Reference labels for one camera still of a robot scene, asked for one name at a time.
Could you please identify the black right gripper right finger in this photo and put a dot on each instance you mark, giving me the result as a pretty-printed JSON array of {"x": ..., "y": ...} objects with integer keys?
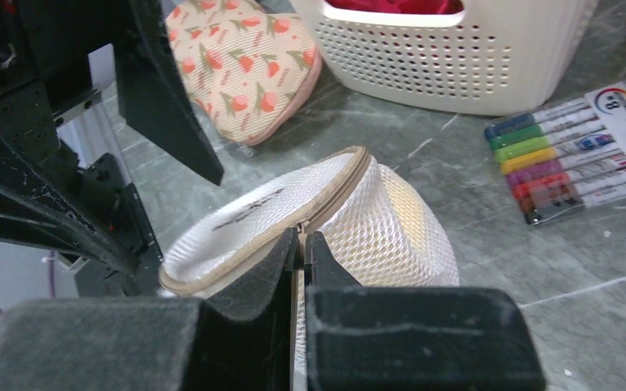
[{"x": 439, "y": 338}]

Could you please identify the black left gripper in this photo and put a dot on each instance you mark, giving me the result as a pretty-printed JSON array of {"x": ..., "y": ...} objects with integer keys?
[{"x": 64, "y": 184}]

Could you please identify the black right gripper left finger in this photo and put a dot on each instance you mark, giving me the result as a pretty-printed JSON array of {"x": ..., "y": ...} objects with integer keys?
[{"x": 240, "y": 340}]

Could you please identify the white mesh laundry bag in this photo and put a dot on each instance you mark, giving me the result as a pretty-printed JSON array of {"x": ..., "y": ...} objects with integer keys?
[{"x": 376, "y": 225}]

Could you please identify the floral pink bra bag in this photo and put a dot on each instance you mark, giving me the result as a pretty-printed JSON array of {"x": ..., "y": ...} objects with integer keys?
[{"x": 248, "y": 69}]

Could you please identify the cream plastic laundry basket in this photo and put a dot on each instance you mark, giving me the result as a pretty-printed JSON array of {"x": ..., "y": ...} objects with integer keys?
[{"x": 493, "y": 58}]

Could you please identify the pack of coloured markers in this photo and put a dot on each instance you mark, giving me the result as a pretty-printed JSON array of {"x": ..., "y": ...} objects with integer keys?
[{"x": 564, "y": 158}]

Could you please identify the red garment in basket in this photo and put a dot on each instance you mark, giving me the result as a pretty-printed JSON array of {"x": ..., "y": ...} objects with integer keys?
[{"x": 407, "y": 7}]

